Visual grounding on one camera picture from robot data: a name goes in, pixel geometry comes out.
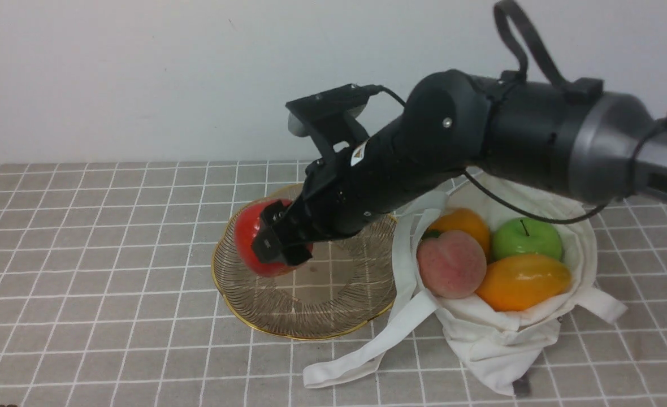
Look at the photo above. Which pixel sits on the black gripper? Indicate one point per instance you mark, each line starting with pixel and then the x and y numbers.
pixel 354 187

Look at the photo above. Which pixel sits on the red apple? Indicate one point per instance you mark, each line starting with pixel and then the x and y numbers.
pixel 246 228

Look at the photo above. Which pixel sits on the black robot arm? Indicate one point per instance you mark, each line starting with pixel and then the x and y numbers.
pixel 579 142

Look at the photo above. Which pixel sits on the white cloth bag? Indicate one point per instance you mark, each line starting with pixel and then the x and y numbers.
pixel 498 348

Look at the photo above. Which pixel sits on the gold-rimmed glass plate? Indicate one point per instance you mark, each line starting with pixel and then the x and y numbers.
pixel 345 285

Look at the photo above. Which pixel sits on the pink peach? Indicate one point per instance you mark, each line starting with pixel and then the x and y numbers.
pixel 452 265

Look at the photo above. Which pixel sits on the rear orange mango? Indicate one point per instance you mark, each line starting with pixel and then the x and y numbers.
pixel 468 221

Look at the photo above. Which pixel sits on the orange mango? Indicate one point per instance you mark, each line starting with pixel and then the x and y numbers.
pixel 523 281
pixel 468 221

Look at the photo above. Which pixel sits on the green apple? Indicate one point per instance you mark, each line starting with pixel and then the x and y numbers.
pixel 526 235

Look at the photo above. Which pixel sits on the front orange mango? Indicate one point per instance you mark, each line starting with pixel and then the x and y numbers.
pixel 523 281

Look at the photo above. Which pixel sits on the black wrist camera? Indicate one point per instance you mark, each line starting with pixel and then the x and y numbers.
pixel 330 117

